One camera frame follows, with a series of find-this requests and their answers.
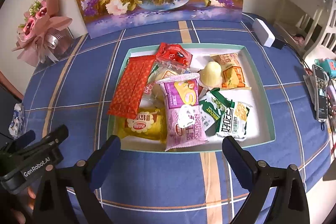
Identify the green white cracker packet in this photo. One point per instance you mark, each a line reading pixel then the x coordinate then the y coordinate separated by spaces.
pixel 234 121

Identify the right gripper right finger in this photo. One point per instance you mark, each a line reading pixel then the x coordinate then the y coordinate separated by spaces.
pixel 289 204

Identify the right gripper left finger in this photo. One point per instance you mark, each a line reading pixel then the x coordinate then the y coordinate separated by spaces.
pixel 53 205

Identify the left gloved hand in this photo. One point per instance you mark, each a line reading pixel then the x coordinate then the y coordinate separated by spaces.
pixel 14 208

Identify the red patterned packet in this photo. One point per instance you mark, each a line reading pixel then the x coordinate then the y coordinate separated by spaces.
pixel 129 91

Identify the white wooden chair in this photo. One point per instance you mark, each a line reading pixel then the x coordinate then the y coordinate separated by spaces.
pixel 308 26

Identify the white teal-rimmed tray box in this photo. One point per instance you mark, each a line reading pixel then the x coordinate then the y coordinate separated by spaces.
pixel 260 125

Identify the white power adapter box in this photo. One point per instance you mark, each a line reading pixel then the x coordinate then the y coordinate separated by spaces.
pixel 263 33

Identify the yellow soft bread packet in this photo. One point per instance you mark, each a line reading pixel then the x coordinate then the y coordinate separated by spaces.
pixel 150 123

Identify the cream orange cake packet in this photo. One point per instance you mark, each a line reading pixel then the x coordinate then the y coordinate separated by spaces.
pixel 232 72

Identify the pink purple swiss roll packet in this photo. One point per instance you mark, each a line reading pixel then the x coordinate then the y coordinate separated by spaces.
pixel 183 115

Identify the green biscuit packet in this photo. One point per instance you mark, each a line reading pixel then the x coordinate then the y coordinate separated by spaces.
pixel 212 106

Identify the dark red white-stripe packet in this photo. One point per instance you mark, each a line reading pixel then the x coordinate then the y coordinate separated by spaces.
pixel 202 90

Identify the pink paper flower bouquet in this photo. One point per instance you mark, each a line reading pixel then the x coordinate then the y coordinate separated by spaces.
pixel 44 34

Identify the red candy-twist snack packet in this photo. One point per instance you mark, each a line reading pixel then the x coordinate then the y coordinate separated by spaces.
pixel 174 54

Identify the crumpled blue white wrapper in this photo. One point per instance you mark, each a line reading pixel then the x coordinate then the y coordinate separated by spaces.
pixel 17 125

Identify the yellow jelly cup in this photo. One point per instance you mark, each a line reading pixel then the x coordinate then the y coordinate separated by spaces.
pixel 211 75

